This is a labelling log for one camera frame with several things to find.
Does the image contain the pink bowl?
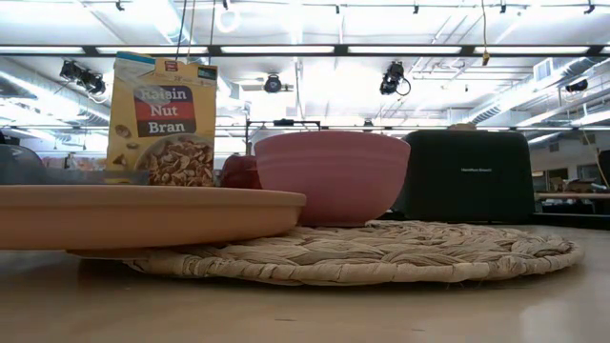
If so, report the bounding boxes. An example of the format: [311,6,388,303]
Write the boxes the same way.
[254,131,412,228]

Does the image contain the red apple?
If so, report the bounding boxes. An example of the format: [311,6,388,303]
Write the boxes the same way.
[218,153,263,190]

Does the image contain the yellow raisin bran cereal box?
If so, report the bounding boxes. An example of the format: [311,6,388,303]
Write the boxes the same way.
[105,50,219,187]

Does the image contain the orange plate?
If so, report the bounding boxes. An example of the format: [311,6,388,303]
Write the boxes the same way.
[0,184,308,261]

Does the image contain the black ceiling spotlight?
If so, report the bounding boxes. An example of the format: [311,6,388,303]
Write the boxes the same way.
[59,60,107,96]
[263,73,283,94]
[379,60,412,97]

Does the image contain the round woven placemat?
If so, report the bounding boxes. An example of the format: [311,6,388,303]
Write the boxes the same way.
[124,219,585,287]

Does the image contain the black overhead rig beam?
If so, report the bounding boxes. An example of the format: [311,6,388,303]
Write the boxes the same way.
[0,44,610,57]

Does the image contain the black and silver toaster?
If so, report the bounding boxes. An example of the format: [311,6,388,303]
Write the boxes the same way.
[393,129,537,224]

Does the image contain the grey plastic tray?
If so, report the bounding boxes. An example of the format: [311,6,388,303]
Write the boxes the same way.
[45,167,152,186]

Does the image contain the hanging yellow cable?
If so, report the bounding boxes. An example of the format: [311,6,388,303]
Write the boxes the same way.
[479,0,492,67]

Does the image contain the black aluminium table frame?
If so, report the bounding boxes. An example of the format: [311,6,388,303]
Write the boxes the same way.
[380,209,610,231]

